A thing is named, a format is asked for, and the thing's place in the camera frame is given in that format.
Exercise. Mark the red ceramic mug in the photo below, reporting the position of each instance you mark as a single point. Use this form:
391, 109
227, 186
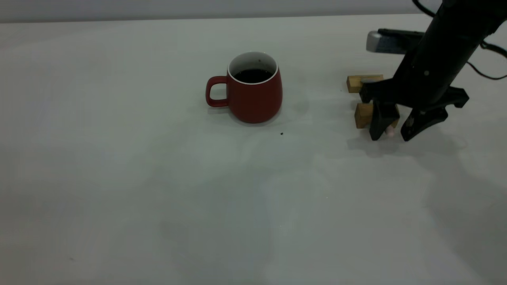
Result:
255, 103

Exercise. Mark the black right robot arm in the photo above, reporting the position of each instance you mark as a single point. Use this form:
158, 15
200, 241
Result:
463, 23

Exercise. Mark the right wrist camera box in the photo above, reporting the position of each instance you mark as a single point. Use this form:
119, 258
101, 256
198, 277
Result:
392, 41

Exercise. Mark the flat wooden block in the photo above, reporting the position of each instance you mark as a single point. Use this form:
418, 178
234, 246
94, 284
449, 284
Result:
353, 83

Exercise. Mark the dark coffee liquid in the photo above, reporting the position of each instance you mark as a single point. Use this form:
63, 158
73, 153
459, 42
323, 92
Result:
253, 76

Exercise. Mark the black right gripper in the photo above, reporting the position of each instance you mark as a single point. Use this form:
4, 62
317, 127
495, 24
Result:
427, 83

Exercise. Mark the arched wooden block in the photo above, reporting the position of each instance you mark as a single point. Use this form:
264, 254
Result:
362, 114

